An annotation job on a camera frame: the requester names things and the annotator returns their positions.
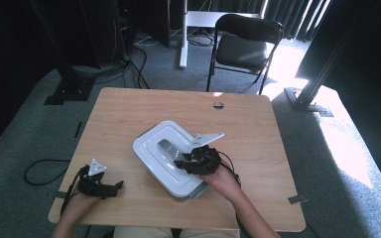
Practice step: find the person's beige trousers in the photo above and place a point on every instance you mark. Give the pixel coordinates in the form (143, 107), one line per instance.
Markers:
(152, 232)

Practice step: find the person's left hand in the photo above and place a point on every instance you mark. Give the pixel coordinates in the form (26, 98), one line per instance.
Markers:
(79, 206)

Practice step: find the black metal stand flat base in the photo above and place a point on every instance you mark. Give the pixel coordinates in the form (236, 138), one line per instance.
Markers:
(69, 89)

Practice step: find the dark pleated curtain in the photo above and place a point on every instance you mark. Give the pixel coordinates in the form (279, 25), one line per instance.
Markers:
(291, 16)

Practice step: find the dark cabinet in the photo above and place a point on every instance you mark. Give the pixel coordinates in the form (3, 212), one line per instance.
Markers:
(145, 20)

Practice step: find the black folding chair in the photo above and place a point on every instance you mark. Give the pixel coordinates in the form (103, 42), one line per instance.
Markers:
(241, 49)

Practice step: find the person's right hand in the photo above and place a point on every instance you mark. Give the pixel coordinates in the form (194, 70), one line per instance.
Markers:
(225, 181)

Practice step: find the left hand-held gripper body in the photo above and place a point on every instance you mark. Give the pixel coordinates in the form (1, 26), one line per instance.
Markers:
(94, 188)

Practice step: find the black tape strip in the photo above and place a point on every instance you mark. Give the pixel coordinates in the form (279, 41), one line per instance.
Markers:
(78, 129)

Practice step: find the grey tape piece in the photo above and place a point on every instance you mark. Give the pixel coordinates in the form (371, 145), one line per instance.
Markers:
(298, 199)
(60, 194)

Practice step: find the grey transparent storage box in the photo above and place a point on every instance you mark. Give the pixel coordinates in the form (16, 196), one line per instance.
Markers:
(200, 191)

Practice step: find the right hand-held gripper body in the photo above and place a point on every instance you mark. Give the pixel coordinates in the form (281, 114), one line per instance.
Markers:
(205, 160)

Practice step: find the black metal stand slanted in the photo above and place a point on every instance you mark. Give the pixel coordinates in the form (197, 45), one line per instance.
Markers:
(307, 95)

